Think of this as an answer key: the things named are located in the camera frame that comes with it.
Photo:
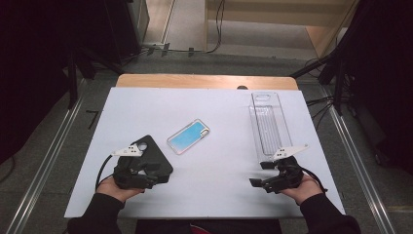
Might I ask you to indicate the black metal stand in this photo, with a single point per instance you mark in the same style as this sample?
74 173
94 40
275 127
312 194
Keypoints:
73 78
339 81

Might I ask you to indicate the light wooden furniture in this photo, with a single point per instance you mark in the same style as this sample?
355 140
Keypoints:
276 16

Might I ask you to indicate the person's left hand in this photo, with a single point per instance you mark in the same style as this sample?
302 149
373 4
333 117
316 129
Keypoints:
113 190

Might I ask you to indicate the wooden table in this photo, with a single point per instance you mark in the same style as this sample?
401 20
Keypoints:
195 81

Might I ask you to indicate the metal floor rail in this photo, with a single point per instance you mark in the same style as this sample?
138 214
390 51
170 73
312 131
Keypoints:
357 162
48 162

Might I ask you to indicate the black curtain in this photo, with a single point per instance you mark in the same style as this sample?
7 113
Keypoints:
29 65
383 81

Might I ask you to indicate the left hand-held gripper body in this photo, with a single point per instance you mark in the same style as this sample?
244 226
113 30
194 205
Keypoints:
128 172

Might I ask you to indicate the blue phone case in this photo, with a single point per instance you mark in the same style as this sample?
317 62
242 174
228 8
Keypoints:
188 136

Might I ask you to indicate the clear plastic rack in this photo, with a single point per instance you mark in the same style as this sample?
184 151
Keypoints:
269 123

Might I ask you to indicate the grey cabinet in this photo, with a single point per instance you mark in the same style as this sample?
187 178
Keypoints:
139 19

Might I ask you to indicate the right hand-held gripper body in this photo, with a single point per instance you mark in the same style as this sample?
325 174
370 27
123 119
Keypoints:
285 175

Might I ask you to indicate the person's right hand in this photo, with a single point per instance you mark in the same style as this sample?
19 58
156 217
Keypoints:
303 191

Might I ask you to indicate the white table board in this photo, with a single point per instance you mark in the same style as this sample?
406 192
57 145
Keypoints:
207 182

